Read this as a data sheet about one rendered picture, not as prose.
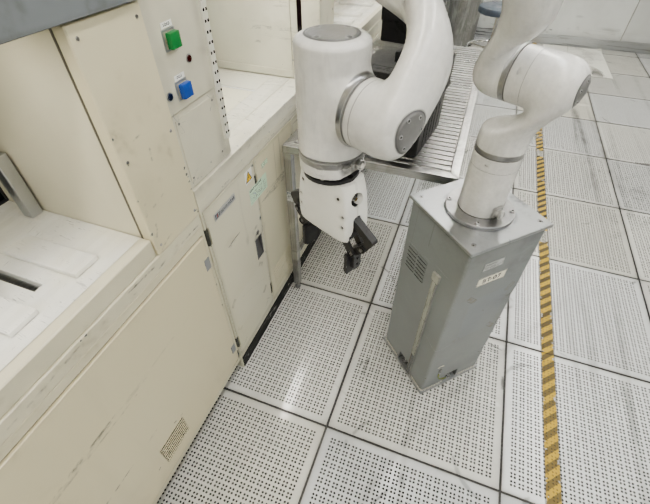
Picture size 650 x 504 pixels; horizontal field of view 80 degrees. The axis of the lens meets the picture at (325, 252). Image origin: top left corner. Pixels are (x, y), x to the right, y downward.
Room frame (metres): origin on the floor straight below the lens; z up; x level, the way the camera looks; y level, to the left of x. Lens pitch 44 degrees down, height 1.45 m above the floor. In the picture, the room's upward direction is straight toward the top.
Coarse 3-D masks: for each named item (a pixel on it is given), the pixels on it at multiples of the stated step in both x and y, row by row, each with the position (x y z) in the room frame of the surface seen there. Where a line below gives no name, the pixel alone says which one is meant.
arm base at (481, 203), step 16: (480, 160) 0.84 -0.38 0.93; (480, 176) 0.83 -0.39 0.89; (496, 176) 0.81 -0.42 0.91; (512, 176) 0.82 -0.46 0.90; (464, 192) 0.86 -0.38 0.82; (480, 192) 0.82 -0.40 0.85; (496, 192) 0.81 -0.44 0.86; (448, 208) 0.86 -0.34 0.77; (464, 208) 0.84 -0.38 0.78; (480, 208) 0.82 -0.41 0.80; (496, 208) 0.81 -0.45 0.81; (512, 208) 0.86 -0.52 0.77; (464, 224) 0.80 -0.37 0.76; (480, 224) 0.79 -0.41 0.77; (496, 224) 0.79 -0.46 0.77
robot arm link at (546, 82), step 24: (528, 48) 0.86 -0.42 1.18; (552, 48) 0.86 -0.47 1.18; (528, 72) 0.82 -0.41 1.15; (552, 72) 0.79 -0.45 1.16; (576, 72) 0.78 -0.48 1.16; (504, 96) 0.84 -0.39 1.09; (528, 96) 0.80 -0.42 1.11; (552, 96) 0.77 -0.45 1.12; (576, 96) 0.77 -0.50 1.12; (504, 120) 0.86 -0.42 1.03; (528, 120) 0.79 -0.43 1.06; (552, 120) 0.79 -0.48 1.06; (480, 144) 0.86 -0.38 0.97; (504, 144) 0.82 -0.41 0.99; (528, 144) 0.83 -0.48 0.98
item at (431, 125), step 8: (440, 104) 1.34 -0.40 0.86; (432, 112) 1.25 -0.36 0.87; (440, 112) 1.36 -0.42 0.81; (432, 120) 1.27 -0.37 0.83; (424, 128) 1.19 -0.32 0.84; (432, 128) 1.29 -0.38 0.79; (424, 136) 1.21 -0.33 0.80; (416, 144) 1.14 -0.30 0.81; (424, 144) 1.23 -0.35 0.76; (408, 152) 1.15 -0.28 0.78; (416, 152) 1.15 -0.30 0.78
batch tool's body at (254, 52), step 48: (144, 0) 0.82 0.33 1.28; (192, 0) 0.95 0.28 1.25; (240, 0) 1.60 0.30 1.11; (288, 0) 1.54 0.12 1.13; (192, 48) 0.92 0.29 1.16; (240, 48) 1.61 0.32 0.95; (288, 48) 1.54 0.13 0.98; (192, 96) 0.89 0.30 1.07; (240, 96) 1.37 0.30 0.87; (288, 96) 1.37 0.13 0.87; (192, 144) 0.85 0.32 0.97; (240, 144) 1.04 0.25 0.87; (240, 192) 0.98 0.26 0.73; (240, 240) 0.94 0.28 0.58; (288, 240) 1.25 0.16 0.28; (240, 288) 0.89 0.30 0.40; (240, 336) 0.83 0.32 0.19
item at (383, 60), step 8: (376, 40) 1.51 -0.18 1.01; (376, 48) 1.42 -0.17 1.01; (384, 48) 1.42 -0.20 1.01; (392, 48) 1.42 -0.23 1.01; (400, 48) 1.32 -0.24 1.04; (376, 56) 1.34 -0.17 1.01; (384, 56) 1.34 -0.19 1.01; (392, 56) 1.34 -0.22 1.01; (376, 64) 1.27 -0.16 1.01; (384, 64) 1.27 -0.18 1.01; (392, 64) 1.27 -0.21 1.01; (376, 72) 1.21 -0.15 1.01; (384, 72) 1.20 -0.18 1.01; (448, 80) 1.35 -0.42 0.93
